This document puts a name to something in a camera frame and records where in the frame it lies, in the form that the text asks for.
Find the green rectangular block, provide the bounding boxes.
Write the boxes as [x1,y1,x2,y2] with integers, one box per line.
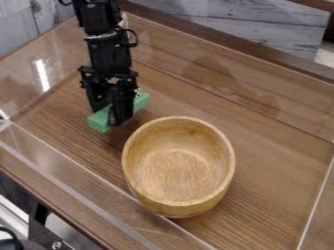
[86,93,150,133]

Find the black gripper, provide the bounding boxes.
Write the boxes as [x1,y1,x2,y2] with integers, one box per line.
[79,28,139,126]

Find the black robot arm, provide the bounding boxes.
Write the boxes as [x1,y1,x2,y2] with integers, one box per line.
[58,0,139,126]

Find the clear acrylic tray walls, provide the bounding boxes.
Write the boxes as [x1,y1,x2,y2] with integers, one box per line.
[0,6,334,250]

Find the brown wooden bowl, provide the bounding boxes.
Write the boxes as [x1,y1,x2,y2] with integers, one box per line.
[122,116,237,219]

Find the black cable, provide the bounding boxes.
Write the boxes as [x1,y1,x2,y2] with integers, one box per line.
[0,226,24,250]

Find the black table frame bracket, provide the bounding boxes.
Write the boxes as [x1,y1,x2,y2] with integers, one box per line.
[28,203,76,250]

